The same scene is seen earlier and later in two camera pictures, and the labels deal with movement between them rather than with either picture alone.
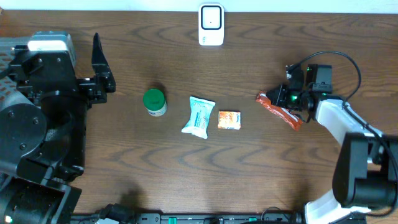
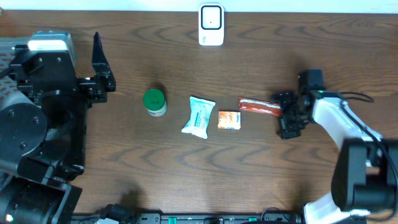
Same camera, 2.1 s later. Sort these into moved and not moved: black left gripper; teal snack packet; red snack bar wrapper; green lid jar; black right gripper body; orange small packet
Moved: black right gripper body; red snack bar wrapper
Not moved: teal snack packet; orange small packet; black left gripper; green lid jar
